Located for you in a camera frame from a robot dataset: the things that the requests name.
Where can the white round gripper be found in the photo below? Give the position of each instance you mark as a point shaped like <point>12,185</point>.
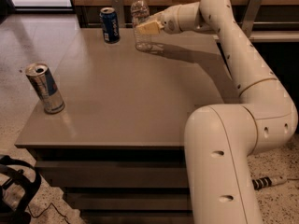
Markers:
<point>169,20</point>

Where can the clear plastic water bottle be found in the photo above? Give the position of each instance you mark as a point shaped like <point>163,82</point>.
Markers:
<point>140,12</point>

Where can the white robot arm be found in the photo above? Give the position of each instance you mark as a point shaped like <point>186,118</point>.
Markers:
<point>219,138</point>

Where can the blue pepsi can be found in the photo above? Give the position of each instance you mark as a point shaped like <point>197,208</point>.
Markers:
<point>110,26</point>

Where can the silver blue red bull can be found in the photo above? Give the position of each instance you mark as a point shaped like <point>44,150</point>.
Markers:
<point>45,86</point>

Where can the grey drawer cabinet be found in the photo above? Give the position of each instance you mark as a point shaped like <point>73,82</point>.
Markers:
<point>116,150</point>

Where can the white power strip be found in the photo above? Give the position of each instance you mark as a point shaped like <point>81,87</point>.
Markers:
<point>268,181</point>

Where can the black chair base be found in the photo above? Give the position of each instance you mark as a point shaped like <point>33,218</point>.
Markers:
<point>23,182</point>

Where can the left metal bracket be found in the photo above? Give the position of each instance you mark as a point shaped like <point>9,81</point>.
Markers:
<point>119,8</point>

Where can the metal bracket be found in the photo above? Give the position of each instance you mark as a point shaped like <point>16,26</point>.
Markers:
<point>250,15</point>
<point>119,8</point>

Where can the right metal bracket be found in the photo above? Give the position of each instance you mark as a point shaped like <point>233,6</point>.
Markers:
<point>250,15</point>

